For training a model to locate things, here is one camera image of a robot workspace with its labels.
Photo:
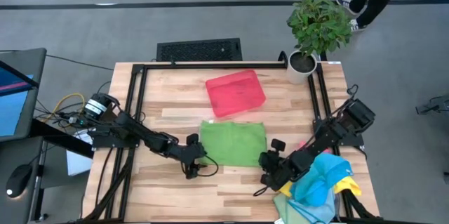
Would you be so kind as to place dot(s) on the black computer mouse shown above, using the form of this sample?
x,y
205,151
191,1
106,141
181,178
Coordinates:
x,y
19,180

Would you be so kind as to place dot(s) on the turquoise microfiber towel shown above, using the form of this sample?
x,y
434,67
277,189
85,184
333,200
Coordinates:
x,y
315,182

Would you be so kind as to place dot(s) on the translucent pink plastic bin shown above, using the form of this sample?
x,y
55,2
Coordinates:
x,y
235,92

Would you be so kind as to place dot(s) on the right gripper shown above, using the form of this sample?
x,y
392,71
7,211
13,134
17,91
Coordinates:
x,y
279,168

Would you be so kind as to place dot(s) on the white plant pot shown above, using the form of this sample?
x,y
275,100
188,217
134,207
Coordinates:
x,y
294,76

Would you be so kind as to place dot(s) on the laptop screen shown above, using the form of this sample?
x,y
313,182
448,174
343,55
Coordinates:
x,y
14,111

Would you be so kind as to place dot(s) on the dark grey side desk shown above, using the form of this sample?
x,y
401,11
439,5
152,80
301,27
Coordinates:
x,y
10,153

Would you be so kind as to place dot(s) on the black metal stand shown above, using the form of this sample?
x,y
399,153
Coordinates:
x,y
438,106

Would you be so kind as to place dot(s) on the white paper sheet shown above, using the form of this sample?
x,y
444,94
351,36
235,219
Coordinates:
x,y
77,164

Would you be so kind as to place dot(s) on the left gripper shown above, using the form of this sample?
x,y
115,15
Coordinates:
x,y
191,153

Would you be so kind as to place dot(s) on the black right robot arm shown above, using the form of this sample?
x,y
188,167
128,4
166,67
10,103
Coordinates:
x,y
326,136

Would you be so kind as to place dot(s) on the green leafy plant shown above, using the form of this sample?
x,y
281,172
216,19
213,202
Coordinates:
x,y
319,24

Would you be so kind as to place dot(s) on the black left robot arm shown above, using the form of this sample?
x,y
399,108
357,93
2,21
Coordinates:
x,y
147,136

